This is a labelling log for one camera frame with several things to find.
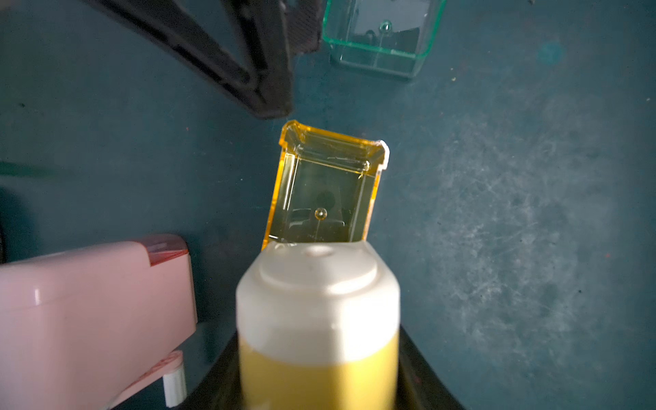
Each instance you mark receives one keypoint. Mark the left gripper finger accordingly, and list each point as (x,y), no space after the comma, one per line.
(263,84)

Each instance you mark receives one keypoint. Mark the green clear tray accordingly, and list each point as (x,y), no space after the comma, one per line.
(389,37)

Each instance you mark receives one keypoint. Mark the yellow clear tray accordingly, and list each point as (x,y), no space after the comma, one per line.
(326,186)

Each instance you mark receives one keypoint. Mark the yellow pencil sharpener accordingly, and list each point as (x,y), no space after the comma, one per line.
(318,327)

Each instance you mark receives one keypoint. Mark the pink pencil sharpener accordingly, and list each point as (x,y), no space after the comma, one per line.
(89,328)

